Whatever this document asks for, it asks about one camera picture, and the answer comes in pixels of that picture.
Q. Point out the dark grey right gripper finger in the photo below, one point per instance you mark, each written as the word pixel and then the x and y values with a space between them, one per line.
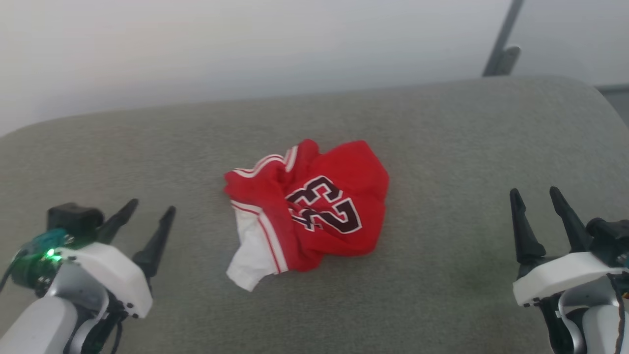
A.
pixel 575 231
pixel 528 241

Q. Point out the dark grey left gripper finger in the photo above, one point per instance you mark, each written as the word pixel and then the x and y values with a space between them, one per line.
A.
pixel 118 221
pixel 157 246

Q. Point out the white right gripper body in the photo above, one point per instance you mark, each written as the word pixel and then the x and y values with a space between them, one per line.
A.
pixel 565 275

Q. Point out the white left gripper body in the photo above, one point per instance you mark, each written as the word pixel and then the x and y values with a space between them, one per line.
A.
pixel 120 278

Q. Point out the red basketball jersey number 23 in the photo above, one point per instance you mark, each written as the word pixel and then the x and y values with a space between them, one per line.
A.
pixel 356 164

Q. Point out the grey fabric sofa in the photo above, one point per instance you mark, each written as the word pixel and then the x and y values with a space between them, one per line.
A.
pixel 393 295

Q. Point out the grey metal pole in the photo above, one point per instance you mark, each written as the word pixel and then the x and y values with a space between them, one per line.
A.
pixel 501 61

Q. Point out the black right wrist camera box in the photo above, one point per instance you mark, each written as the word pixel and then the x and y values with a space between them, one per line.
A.
pixel 612 236

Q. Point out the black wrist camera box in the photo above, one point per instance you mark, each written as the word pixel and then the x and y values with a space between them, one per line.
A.
pixel 73 219
pixel 612 236

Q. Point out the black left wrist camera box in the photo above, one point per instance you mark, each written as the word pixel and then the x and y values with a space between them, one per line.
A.
pixel 73 219

